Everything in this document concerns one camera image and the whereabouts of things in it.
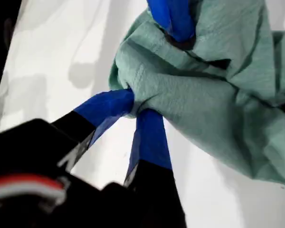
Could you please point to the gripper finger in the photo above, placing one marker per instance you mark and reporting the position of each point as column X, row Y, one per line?
column 160, row 12
column 150, row 142
column 104, row 107
column 181, row 21

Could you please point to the pale green T-shirt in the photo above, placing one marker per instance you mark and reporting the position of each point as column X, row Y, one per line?
column 192, row 95

